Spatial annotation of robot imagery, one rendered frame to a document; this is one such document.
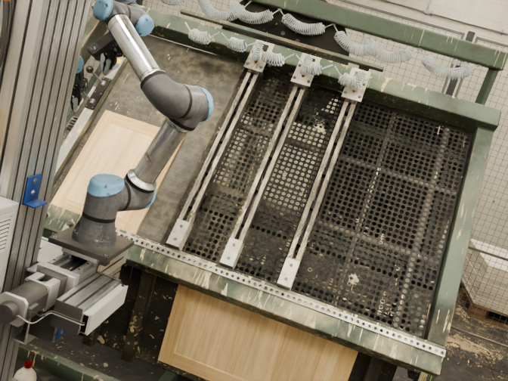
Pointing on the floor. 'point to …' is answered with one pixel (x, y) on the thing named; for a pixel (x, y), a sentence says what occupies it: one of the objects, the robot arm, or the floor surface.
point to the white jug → (26, 373)
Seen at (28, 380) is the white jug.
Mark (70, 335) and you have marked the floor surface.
